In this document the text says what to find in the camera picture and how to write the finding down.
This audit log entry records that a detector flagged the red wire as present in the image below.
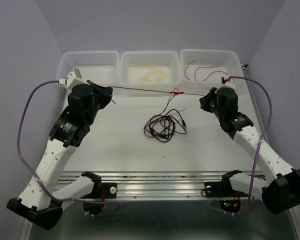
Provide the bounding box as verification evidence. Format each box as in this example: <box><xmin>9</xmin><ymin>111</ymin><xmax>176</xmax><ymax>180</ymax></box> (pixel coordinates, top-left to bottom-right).
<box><xmin>143</xmin><ymin>87</ymin><xmax>207</xmax><ymax>138</ymax></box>
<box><xmin>184</xmin><ymin>59</ymin><xmax>231</xmax><ymax>86</ymax></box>

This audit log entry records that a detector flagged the thin dark green wire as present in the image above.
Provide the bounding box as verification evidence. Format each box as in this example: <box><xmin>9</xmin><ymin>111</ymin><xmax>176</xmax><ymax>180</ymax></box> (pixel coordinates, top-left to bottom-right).
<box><xmin>86</xmin><ymin>79</ymin><xmax>176</xmax><ymax>118</ymax></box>

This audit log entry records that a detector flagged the yellow wire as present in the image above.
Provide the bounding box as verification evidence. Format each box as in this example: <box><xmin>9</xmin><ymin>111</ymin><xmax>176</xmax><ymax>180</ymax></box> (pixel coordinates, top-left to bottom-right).
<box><xmin>129</xmin><ymin>66</ymin><xmax>168</xmax><ymax>85</ymax></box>

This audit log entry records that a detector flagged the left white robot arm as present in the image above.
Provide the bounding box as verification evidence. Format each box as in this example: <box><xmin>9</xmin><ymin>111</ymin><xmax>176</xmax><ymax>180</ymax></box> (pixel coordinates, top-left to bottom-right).
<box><xmin>6</xmin><ymin>81</ymin><xmax>113</xmax><ymax>230</ymax></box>

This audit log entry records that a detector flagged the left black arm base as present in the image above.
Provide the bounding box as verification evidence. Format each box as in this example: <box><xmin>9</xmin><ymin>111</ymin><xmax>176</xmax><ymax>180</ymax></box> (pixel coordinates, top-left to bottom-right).
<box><xmin>80</xmin><ymin>182</ymin><xmax>120</xmax><ymax>218</ymax></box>

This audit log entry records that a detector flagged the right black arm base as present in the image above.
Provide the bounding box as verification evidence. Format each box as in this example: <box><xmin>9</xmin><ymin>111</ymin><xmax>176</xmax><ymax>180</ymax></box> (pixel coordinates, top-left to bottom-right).
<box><xmin>200</xmin><ymin>181</ymin><xmax>248</xmax><ymax>216</ymax></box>

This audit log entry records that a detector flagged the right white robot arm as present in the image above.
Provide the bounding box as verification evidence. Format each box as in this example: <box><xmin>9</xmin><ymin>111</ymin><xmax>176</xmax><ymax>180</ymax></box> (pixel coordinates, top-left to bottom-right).
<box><xmin>199</xmin><ymin>87</ymin><xmax>300</xmax><ymax>215</ymax></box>

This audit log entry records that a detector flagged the left white plastic basket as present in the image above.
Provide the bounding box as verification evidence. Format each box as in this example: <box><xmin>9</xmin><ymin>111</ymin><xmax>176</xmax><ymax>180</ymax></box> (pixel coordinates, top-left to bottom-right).
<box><xmin>55</xmin><ymin>50</ymin><xmax>120</xmax><ymax>87</ymax></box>

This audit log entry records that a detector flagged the white plastic basket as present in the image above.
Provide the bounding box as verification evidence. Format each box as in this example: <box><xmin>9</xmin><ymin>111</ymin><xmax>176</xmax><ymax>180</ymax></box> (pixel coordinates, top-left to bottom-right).
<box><xmin>119</xmin><ymin>51</ymin><xmax>182</xmax><ymax>91</ymax></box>
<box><xmin>180</xmin><ymin>49</ymin><xmax>243</xmax><ymax>89</ymax></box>
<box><xmin>55</xmin><ymin>50</ymin><xmax>120</xmax><ymax>87</ymax></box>

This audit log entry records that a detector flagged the right white plastic basket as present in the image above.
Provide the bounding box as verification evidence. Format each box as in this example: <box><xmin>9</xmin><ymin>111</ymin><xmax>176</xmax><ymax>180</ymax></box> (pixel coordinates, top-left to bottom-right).
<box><xmin>180</xmin><ymin>49</ymin><xmax>243</xmax><ymax>89</ymax></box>

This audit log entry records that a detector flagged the middle white plastic basket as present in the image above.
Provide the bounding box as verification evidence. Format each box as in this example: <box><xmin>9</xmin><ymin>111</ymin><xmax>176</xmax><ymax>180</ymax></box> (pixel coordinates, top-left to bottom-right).
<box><xmin>119</xmin><ymin>51</ymin><xmax>182</xmax><ymax>91</ymax></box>

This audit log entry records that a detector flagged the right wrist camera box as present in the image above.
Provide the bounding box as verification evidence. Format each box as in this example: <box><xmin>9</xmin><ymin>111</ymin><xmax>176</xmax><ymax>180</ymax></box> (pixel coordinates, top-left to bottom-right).
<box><xmin>221</xmin><ymin>77</ymin><xmax>236</xmax><ymax>90</ymax></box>

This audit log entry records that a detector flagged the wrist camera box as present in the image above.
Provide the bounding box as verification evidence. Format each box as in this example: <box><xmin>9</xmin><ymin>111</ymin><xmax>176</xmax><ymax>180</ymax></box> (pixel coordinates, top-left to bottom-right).
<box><xmin>65</xmin><ymin>68</ymin><xmax>87</xmax><ymax>91</ymax></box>
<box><xmin>221</xmin><ymin>77</ymin><xmax>236</xmax><ymax>90</ymax></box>

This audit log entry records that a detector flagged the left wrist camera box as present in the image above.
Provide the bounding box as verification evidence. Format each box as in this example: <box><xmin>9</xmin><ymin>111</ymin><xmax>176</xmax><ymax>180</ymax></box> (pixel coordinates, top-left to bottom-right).
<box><xmin>65</xmin><ymin>68</ymin><xmax>87</xmax><ymax>91</ymax></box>

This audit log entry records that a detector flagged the black usb cable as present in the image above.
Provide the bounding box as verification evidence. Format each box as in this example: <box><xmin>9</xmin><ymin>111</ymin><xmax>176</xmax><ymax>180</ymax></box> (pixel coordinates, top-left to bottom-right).
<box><xmin>144</xmin><ymin>108</ymin><xmax>188</xmax><ymax>143</ymax></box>

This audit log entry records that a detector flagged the aluminium front rail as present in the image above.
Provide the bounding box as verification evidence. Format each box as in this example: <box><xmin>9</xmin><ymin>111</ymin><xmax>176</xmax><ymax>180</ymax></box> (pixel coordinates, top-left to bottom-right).
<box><xmin>29</xmin><ymin>170</ymin><xmax>278</xmax><ymax>202</ymax></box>

